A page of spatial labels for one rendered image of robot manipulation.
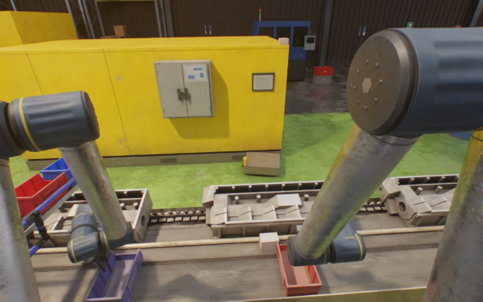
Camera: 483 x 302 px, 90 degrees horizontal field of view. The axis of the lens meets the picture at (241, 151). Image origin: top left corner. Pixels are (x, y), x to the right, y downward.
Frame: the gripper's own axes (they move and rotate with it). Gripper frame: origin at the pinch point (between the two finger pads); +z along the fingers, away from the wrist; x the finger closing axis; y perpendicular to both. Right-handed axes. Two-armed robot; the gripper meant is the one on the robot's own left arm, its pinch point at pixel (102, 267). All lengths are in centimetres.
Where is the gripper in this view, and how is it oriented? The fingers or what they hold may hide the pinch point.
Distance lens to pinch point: 177.6
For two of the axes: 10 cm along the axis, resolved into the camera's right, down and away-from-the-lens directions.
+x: -10.0, 0.4, -0.5
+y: -0.6, -4.8, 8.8
